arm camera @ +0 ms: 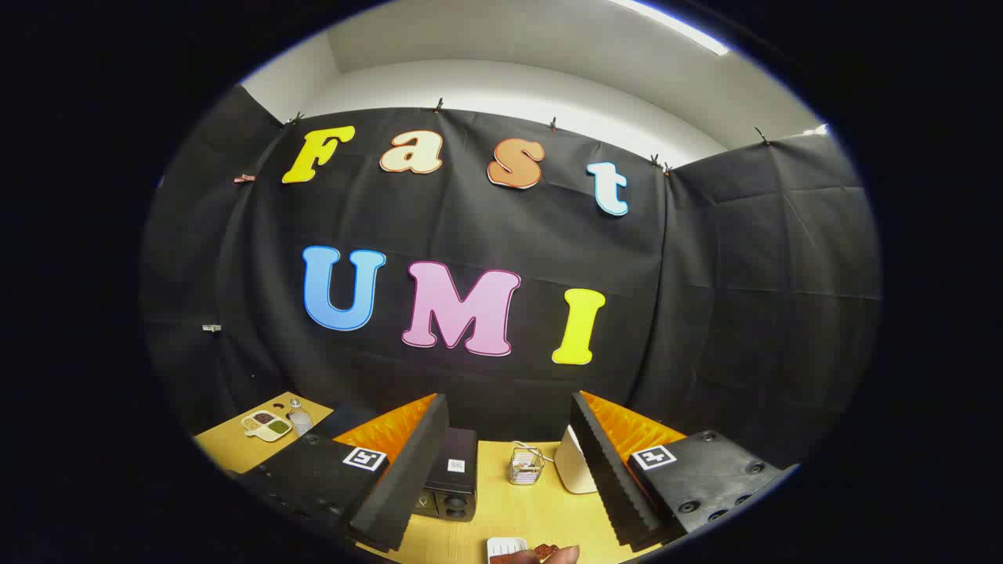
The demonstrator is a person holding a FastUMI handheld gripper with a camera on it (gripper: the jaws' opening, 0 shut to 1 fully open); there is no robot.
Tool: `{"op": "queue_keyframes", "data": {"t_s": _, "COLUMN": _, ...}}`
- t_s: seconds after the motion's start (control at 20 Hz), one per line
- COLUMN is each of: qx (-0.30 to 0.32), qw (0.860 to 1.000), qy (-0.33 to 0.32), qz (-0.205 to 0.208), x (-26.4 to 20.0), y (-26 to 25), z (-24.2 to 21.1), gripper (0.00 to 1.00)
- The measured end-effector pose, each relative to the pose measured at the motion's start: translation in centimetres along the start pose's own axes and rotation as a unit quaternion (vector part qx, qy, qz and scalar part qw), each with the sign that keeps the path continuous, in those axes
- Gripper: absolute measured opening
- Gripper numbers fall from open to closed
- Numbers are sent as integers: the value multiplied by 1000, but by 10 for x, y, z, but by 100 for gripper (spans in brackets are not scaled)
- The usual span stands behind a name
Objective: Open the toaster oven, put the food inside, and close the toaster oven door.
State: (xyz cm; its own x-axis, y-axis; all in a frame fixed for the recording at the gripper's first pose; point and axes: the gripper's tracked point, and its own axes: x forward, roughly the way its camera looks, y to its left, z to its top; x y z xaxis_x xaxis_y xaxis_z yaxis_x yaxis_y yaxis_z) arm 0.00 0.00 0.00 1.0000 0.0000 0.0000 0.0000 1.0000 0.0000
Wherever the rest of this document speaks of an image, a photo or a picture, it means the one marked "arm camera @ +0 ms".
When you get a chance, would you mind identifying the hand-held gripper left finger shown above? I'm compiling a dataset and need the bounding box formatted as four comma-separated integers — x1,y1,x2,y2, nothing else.
234,393,451,553

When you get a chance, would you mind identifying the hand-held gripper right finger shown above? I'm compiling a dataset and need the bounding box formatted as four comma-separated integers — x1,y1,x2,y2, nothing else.
570,390,800,551

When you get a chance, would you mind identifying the black toaster oven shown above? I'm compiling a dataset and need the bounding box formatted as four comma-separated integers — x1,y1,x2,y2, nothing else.
413,427,479,523

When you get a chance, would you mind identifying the white bread toaster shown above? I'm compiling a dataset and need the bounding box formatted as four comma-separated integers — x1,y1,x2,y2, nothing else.
554,425,600,494

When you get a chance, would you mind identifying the white ribbed dish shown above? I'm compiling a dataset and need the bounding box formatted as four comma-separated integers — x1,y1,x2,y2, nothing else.
486,537,528,564

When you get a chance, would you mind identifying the divided tray of grains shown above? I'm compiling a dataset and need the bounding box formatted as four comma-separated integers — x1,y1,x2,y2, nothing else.
241,410,293,443

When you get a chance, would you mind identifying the black backdrop cloth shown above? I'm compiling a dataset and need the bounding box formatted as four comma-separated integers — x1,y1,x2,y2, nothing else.
141,82,882,471

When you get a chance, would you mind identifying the ceiling light strip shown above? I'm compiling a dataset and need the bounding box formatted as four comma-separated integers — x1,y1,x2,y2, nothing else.
610,0,731,56

